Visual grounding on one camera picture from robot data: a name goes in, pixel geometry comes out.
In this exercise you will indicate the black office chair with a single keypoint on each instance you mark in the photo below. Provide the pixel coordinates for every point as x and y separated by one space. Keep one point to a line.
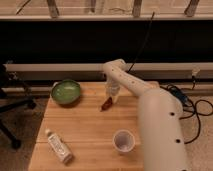
5 78

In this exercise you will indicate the white paper cup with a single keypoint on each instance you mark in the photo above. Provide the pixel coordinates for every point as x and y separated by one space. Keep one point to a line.
123 141

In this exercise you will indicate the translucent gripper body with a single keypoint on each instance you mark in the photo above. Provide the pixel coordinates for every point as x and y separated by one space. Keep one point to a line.
113 93

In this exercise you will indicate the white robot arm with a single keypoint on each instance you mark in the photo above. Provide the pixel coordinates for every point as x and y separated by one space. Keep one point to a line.
163 147

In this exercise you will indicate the green bowl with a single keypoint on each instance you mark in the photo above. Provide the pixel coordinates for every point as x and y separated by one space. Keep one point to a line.
65 92

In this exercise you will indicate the red chili pepper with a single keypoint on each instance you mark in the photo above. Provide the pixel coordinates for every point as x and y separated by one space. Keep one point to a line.
107 104

